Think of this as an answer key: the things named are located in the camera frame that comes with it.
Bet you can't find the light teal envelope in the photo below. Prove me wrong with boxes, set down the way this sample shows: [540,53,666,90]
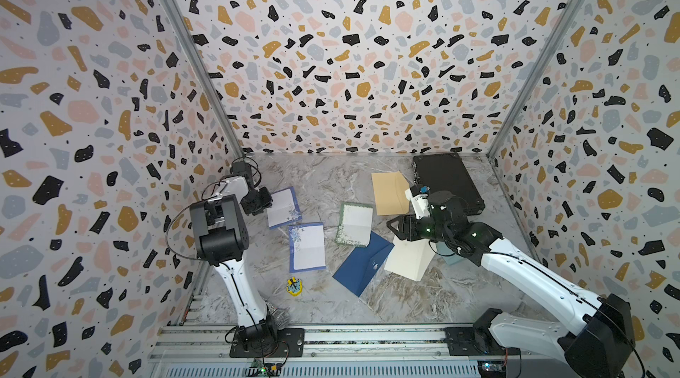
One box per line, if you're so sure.
[438,247,464,266]

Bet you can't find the cream envelope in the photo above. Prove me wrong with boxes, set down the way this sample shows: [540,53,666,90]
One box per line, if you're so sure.
[384,236,435,282]

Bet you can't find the yellow envelope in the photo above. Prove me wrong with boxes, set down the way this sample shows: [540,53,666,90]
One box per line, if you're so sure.
[371,172,410,216]

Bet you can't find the white letter paper blue border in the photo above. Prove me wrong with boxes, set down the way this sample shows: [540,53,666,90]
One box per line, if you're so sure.
[289,222,326,273]

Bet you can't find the white letter paper green border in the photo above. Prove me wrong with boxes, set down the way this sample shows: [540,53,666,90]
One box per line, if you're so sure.
[335,203,374,247]

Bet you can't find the dark blue envelope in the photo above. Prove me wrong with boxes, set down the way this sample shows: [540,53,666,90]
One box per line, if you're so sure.
[333,232,394,298]

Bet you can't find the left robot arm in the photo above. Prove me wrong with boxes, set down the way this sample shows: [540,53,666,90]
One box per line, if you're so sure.
[189,158,278,348]

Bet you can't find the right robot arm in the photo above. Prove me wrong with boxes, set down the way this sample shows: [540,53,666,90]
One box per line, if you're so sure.
[387,185,637,377]

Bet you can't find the black briefcase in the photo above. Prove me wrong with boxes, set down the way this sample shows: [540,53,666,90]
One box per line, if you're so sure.
[413,152,485,216]

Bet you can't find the small yellow round sticker toy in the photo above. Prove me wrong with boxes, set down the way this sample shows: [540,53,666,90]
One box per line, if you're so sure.
[286,277,303,297]

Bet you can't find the glittery silver tube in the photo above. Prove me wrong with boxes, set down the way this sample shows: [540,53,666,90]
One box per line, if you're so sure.
[271,308,290,330]

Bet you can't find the small circuit board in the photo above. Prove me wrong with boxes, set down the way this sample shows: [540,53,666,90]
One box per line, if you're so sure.
[246,361,284,377]

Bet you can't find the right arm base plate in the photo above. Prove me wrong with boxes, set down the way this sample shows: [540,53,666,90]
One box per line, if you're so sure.
[444,326,521,357]

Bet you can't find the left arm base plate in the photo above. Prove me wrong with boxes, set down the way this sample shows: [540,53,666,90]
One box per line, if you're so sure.
[229,326,306,359]

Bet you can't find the aluminium front rail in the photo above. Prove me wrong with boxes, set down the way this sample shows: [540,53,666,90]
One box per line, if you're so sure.
[147,324,574,377]

